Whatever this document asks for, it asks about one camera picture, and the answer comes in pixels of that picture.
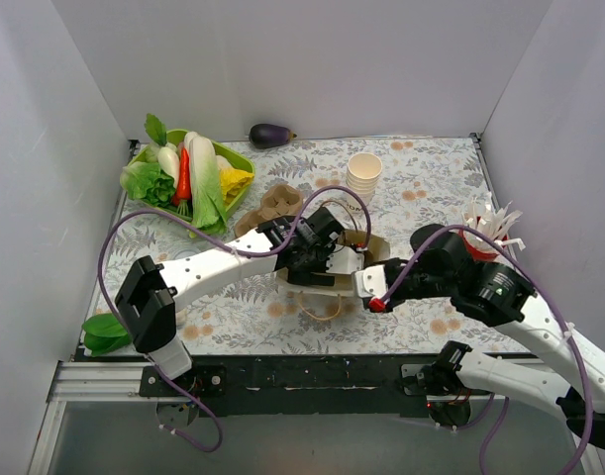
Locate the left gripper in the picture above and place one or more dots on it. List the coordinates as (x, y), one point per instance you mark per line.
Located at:
(311, 264)

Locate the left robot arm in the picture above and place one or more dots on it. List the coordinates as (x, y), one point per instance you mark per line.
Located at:
(152, 294)

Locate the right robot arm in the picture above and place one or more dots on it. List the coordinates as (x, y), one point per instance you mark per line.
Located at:
(569, 370)

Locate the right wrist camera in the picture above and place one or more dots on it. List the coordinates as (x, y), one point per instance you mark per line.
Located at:
(370, 286)

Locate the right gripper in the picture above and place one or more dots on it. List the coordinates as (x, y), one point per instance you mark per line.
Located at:
(393, 276)

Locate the black metal base rail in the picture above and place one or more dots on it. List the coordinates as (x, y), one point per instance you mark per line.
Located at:
(258, 385)

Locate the red orange pepper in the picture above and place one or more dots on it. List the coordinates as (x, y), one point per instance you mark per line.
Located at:
(183, 190)

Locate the green lettuce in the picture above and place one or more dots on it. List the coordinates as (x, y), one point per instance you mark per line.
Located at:
(148, 183)

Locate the yellow cabbage leaf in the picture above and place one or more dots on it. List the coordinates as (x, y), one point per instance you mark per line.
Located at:
(233, 181)

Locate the brown pulp cup carrier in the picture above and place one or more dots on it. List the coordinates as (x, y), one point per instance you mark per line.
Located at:
(279, 201)

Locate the stack of white paper cups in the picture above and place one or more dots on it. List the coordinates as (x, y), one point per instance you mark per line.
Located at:
(363, 173)

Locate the green bok choy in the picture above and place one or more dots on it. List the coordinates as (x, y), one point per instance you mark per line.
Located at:
(104, 334)

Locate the white paper straws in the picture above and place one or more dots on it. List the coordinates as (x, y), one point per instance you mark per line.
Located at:
(495, 223)

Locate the red cup holder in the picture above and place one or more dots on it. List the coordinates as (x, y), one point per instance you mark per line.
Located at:
(488, 254)

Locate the white daikon radish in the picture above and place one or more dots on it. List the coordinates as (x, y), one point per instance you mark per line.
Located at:
(169, 163)

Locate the brown paper bag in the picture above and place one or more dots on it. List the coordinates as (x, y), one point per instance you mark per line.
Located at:
(378, 249)

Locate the purple eggplant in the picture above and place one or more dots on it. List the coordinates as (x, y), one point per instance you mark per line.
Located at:
(264, 136)

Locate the white napa cabbage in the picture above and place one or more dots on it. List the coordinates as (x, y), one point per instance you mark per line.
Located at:
(209, 213)

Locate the green plastic tray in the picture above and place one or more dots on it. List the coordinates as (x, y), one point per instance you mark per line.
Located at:
(227, 158)

